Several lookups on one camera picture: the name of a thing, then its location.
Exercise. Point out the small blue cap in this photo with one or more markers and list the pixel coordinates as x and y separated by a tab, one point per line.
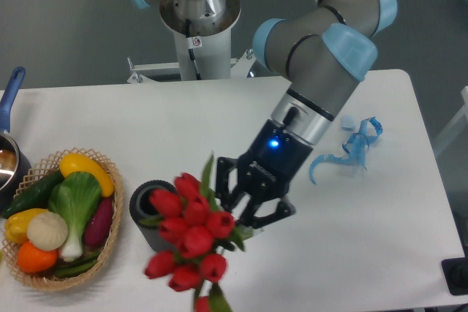
348	123

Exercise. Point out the yellow bell pepper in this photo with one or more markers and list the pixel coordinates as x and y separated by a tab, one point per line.
17	224

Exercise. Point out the purple eggplant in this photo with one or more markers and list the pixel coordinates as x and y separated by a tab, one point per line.
99	226

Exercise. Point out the orange fruit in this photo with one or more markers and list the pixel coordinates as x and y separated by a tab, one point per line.
34	260

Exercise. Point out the yellow squash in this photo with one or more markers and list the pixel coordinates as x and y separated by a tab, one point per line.
75	162

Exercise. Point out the blue handled saucepan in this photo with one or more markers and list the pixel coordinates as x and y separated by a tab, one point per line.
14	164

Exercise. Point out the blue plastic tape strip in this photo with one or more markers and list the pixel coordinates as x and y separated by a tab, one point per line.
354	148

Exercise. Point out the green cucumber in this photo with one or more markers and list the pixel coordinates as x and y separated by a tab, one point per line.
34	196

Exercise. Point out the black device at edge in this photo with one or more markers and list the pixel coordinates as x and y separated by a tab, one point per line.
455	273

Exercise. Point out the dark grey ribbed vase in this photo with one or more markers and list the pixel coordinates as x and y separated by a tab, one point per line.
140	209

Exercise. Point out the green bok choy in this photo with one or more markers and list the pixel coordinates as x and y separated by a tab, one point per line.
75	200

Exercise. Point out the woven wicker basket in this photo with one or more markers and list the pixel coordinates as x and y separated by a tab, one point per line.
48	281

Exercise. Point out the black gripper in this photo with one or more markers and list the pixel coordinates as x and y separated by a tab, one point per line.
264	172

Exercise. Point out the green bean pods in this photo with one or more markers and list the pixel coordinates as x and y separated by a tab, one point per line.
77	267

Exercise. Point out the white garlic bulb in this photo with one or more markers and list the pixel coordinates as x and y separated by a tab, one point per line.
47	231

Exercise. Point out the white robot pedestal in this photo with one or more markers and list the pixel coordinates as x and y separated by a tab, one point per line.
202	35

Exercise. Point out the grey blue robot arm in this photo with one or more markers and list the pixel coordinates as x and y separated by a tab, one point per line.
325	55

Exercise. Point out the red tulip bouquet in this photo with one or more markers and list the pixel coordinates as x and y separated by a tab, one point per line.
189	218

